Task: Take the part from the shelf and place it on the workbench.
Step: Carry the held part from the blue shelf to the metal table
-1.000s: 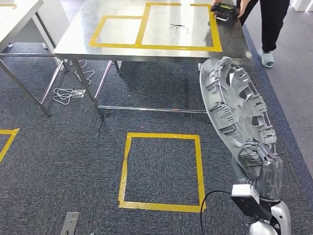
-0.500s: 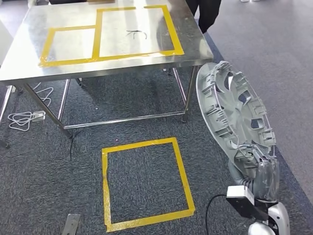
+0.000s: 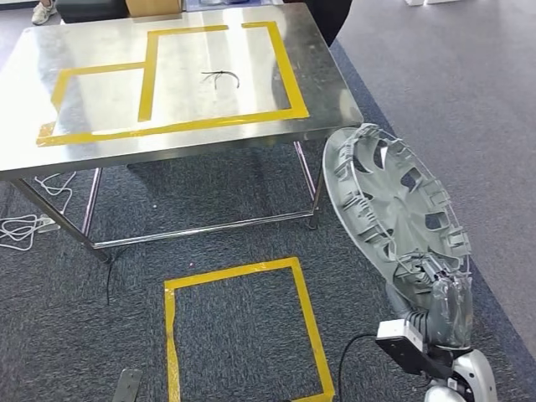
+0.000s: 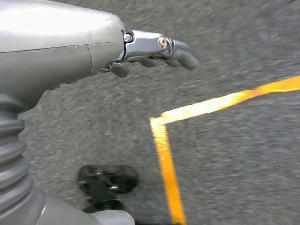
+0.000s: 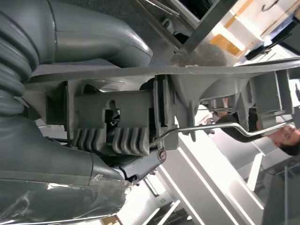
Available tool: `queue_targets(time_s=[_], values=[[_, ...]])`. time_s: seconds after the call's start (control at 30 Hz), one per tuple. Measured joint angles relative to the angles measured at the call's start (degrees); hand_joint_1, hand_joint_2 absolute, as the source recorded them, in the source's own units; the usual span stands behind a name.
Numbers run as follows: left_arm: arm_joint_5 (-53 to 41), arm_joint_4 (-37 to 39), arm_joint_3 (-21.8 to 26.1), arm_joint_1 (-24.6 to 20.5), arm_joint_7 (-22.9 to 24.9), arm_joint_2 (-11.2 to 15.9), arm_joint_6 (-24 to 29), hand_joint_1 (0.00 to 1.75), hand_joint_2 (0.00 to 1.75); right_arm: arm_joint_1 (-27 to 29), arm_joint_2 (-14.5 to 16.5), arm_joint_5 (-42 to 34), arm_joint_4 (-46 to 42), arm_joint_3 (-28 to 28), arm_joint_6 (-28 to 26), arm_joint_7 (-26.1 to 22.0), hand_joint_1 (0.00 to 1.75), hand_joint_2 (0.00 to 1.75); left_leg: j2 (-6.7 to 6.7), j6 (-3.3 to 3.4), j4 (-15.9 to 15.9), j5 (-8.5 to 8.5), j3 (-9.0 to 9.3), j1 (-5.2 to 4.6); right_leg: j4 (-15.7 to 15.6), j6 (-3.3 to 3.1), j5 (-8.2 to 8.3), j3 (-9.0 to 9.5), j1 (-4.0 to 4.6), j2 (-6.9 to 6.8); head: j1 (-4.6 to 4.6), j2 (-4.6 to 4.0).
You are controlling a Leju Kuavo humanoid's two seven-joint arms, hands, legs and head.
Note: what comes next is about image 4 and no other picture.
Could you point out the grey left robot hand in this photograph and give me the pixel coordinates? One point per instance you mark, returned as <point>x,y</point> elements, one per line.
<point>58,40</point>

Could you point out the yellow floor tape square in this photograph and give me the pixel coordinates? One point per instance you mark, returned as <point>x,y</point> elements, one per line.
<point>169,174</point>

